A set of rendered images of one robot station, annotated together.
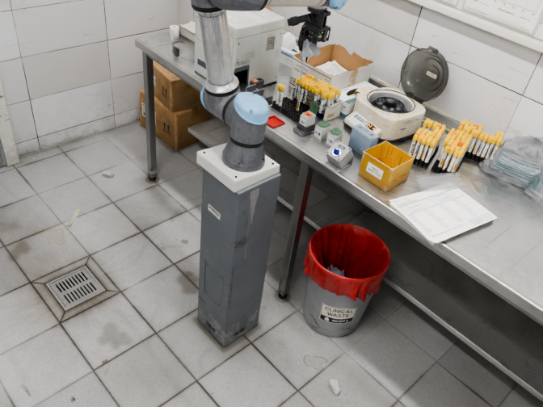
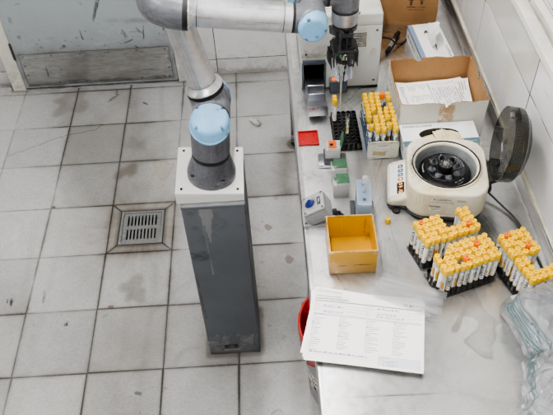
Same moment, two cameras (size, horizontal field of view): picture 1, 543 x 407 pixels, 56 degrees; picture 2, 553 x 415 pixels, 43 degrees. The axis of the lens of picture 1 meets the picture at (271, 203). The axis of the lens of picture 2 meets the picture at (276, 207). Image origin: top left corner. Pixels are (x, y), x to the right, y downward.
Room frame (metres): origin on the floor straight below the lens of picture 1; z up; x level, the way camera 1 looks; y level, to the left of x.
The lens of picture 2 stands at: (0.59, -1.16, 2.43)
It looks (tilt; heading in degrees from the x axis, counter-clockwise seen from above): 48 degrees down; 48
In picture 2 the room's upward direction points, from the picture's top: 3 degrees counter-clockwise
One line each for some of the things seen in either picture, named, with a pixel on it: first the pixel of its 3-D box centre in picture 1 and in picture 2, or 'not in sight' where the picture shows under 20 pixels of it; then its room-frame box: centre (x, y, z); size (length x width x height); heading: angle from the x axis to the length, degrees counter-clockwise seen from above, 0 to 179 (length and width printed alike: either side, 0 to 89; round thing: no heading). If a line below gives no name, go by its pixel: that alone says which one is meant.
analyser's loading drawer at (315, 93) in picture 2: (250, 90); (315, 90); (1.99, 0.16, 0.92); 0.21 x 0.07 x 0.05; 48
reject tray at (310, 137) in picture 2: (273, 121); (308, 137); (1.83, 0.04, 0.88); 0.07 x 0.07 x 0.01; 48
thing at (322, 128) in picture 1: (322, 131); (338, 170); (1.76, -0.16, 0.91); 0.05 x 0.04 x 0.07; 138
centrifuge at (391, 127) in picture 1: (384, 114); (437, 177); (1.92, -0.41, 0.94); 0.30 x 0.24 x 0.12; 129
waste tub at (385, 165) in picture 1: (385, 165); (350, 244); (1.56, -0.39, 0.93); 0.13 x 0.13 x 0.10; 47
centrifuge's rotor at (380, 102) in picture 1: (389, 107); (444, 170); (1.93, -0.42, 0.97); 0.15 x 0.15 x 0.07
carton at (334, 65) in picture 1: (330, 73); (434, 96); (2.21, -0.18, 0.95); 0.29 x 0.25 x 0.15; 138
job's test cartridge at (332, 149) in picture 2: (307, 120); (332, 151); (1.80, -0.09, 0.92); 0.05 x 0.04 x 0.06; 136
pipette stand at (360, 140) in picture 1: (362, 142); (363, 203); (1.70, -0.31, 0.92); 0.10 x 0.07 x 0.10; 43
